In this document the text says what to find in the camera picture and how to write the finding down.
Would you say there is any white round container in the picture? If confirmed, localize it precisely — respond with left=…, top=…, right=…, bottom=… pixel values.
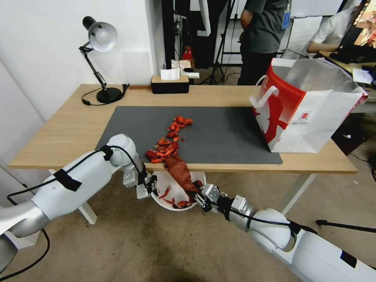
left=150, top=171, right=206, bottom=212

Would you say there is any brown red towel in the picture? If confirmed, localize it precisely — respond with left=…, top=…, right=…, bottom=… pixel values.
left=164, top=155, right=204, bottom=205

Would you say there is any red shrimp shell pile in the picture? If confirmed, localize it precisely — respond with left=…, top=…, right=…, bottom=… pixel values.
left=145, top=148, right=173, bottom=164

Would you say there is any red white takeout bag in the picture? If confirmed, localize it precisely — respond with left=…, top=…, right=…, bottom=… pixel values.
left=249, top=57, right=369, bottom=154

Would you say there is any grey desk mat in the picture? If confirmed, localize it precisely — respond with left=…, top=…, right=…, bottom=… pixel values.
left=95, top=105, right=284, bottom=165

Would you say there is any wooden table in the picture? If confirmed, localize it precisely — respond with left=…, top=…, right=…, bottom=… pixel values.
left=7, top=84, right=359, bottom=226

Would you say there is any black tissue box wooden lid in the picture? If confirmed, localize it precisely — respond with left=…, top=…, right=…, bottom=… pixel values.
left=150, top=75, right=190, bottom=95

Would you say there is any white tissue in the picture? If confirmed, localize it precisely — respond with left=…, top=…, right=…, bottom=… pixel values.
left=160, top=68, right=181, bottom=81

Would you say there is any cardboard box with paper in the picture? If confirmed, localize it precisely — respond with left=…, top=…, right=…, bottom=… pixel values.
left=171, top=58, right=195, bottom=71

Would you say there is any black floor stand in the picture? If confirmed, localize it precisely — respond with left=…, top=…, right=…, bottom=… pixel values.
left=315, top=218, right=376, bottom=233

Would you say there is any black tripod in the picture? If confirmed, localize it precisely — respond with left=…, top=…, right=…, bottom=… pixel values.
left=202, top=0, right=245, bottom=86

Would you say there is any black silver desk lamp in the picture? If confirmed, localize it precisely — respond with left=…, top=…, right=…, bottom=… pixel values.
left=78, top=16, right=130, bottom=105

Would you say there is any black metal rack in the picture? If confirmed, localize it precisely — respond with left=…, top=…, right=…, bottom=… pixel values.
left=161, top=0, right=245, bottom=70

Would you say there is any person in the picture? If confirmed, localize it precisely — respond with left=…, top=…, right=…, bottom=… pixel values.
left=306, top=5, right=358, bottom=61
left=237, top=0, right=295, bottom=87

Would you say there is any white paper sheet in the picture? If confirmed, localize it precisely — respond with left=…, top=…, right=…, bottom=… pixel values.
left=352, top=68, right=374, bottom=83

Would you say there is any monitor with colourful screen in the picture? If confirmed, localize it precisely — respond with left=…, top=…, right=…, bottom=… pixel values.
left=330, top=0, right=376, bottom=64

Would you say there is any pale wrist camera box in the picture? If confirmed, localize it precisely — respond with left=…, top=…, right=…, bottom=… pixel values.
left=203, top=184, right=221, bottom=204
left=136, top=184, right=150, bottom=200

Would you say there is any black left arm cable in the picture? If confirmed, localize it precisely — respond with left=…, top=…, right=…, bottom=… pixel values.
left=6, top=145, right=148, bottom=207

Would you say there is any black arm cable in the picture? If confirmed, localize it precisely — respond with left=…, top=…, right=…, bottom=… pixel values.
left=226, top=205, right=320, bottom=236
left=6, top=145, right=148, bottom=207

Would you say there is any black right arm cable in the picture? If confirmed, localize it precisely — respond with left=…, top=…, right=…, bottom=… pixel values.
left=226, top=205, right=320, bottom=236

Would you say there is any black lamp cable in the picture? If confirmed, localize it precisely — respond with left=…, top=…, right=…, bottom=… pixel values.
left=81, top=84, right=130, bottom=107

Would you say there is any black looping cable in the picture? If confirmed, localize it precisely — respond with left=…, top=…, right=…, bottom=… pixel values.
left=0, top=227, right=51, bottom=281

